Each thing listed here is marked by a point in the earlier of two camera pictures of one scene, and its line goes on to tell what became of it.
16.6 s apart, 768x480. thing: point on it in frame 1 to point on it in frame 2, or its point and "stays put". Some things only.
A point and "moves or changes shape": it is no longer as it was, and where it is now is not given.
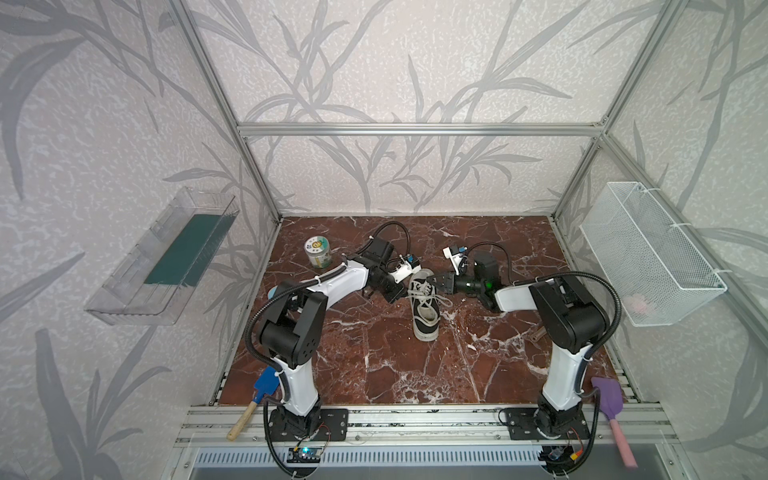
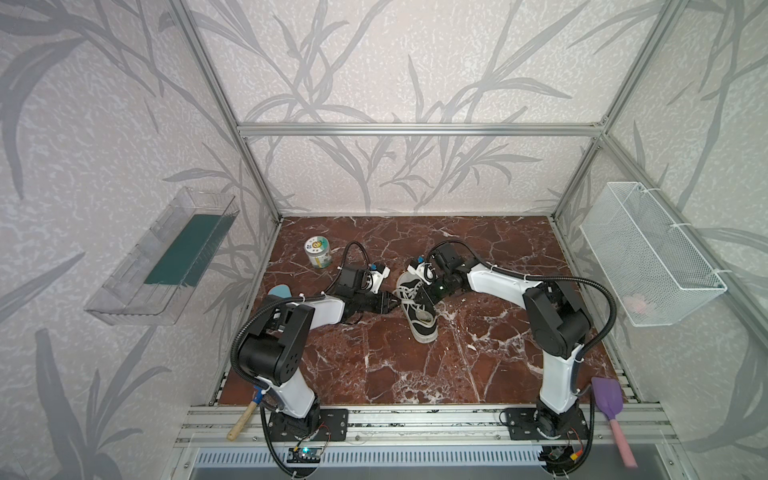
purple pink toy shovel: [612, 400] stays put
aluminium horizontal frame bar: [421, 129] stays put
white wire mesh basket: [654, 270] stays put
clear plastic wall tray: [153, 282] stays put
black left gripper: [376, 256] to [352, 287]
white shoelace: [428, 300] moves or changes shape
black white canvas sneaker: [425, 307] moves or changes shape
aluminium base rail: [211, 425] stays put
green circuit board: [304, 455] stays put
